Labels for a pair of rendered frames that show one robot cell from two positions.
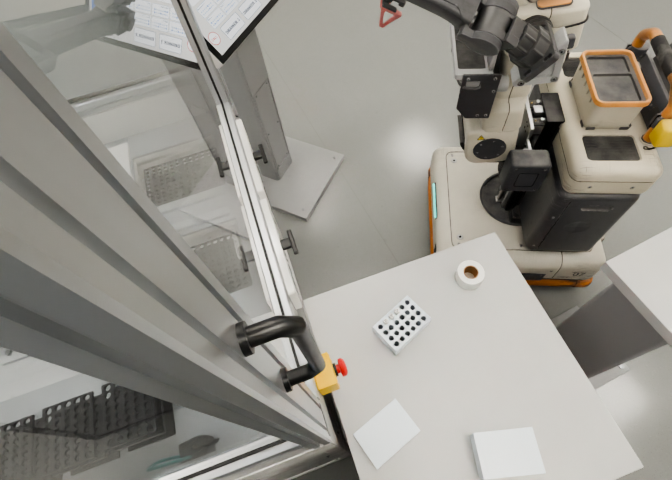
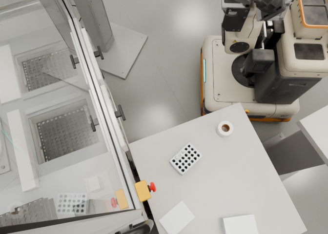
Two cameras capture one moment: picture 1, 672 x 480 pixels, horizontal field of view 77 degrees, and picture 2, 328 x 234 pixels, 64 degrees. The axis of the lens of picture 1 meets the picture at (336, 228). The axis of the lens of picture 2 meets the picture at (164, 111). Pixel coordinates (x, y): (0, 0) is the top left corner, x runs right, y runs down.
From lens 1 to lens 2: 0.18 m
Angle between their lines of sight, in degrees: 12
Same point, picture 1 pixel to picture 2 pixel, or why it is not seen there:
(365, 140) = (161, 26)
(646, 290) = (318, 137)
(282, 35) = not seen: outside the picture
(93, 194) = not seen: outside the picture
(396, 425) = (182, 214)
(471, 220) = (225, 84)
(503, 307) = (242, 147)
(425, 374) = (198, 185)
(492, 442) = (233, 223)
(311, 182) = (127, 54)
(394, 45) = not seen: outside the picture
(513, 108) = (255, 26)
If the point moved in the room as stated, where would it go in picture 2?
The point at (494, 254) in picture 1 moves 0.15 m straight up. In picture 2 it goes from (239, 116) to (248, 105)
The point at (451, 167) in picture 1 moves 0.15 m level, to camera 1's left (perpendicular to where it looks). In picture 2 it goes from (215, 49) to (195, 52)
